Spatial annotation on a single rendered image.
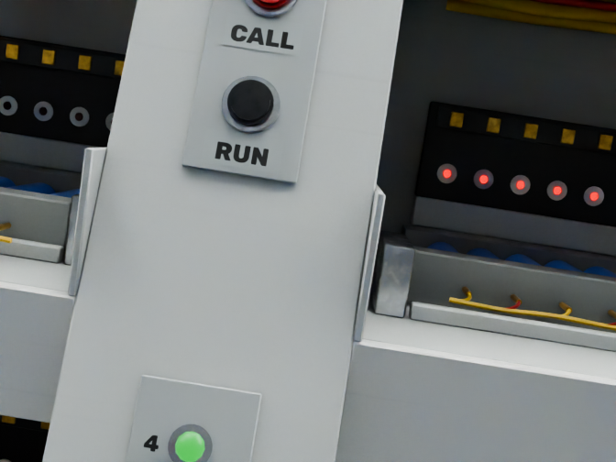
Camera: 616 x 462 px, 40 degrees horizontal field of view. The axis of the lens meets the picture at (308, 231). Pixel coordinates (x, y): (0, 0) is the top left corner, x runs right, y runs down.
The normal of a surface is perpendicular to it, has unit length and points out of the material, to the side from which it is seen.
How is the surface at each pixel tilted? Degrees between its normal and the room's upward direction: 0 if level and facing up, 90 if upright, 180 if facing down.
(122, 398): 90
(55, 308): 107
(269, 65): 90
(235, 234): 90
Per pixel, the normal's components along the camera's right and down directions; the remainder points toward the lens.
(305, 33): 0.00, -0.17
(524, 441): -0.04, 0.11
